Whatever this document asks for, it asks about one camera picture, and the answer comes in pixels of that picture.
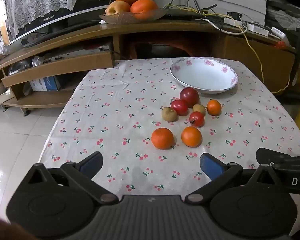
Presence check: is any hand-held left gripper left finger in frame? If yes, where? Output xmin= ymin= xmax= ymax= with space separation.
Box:
xmin=24 ymin=151 xmax=119 ymax=204

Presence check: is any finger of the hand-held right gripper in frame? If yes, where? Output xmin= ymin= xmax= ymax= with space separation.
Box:
xmin=255 ymin=147 xmax=292 ymax=165

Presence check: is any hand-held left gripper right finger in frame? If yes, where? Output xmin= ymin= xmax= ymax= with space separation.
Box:
xmin=184 ymin=152 xmax=280 ymax=204

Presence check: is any small red fruit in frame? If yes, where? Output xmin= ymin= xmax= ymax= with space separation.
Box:
xmin=170 ymin=99 xmax=189 ymax=116
xmin=189 ymin=111 xmax=205 ymax=127

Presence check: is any brown kiwi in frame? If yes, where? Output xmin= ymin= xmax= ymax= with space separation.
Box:
xmin=161 ymin=107 xmax=178 ymax=122
xmin=192 ymin=104 xmax=206 ymax=115

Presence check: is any small orange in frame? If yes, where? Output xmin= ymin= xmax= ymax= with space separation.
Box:
xmin=206 ymin=100 xmax=222 ymax=116

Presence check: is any large dark red apple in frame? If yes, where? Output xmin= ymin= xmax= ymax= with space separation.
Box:
xmin=179 ymin=87 xmax=200 ymax=108

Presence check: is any white floral bowl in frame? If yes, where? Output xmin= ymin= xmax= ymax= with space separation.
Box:
xmin=170 ymin=57 xmax=239 ymax=94

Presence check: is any cherry print tablecloth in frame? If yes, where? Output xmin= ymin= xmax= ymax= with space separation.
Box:
xmin=39 ymin=57 xmax=300 ymax=199

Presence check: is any yellow box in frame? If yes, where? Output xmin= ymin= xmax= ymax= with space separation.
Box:
xmin=292 ymin=64 xmax=300 ymax=88

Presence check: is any blue and white box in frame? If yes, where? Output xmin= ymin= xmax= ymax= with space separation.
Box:
xmin=30 ymin=76 xmax=60 ymax=92

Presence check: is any silver media player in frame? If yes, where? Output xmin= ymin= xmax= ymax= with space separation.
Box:
xmin=44 ymin=45 xmax=112 ymax=62

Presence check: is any white labelled device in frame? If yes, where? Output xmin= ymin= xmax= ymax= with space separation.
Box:
xmin=271 ymin=26 xmax=289 ymax=40

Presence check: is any crumpled plastic bag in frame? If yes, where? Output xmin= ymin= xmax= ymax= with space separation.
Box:
xmin=9 ymin=56 xmax=44 ymax=75

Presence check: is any white power strip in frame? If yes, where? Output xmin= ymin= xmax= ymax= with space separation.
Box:
xmin=224 ymin=17 xmax=269 ymax=37

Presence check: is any clear plastic bag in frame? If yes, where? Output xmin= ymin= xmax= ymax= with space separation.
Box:
xmin=267 ymin=7 xmax=300 ymax=28

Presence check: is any wooden television stand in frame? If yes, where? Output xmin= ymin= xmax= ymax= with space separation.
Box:
xmin=0 ymin=19 xmax=300 ymax=117

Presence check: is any glass fruit dish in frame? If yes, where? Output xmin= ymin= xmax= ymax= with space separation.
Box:
xmin=99 ymin=8 xmax=167 ymax=25

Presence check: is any black router with antennas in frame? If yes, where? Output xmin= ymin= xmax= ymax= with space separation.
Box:
xmin=162 ymin=0 xmax=218 ymax=20

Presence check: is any yellow red apple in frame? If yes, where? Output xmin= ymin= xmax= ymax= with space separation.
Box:
xmin=105 ymin=1 xmax=131 ymax=15

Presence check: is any white lace cloth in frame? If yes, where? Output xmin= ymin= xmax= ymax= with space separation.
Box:
xmin=2 ymin=0 xmax=87 ymax=40

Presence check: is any yellow cable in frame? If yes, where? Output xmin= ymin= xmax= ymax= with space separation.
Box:
xmin=162 ymin=1 xmax=290 ymax=94

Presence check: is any white cable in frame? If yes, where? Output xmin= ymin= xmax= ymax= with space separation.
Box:
xmin=210 ymin=17 xmax=248 ymax=35

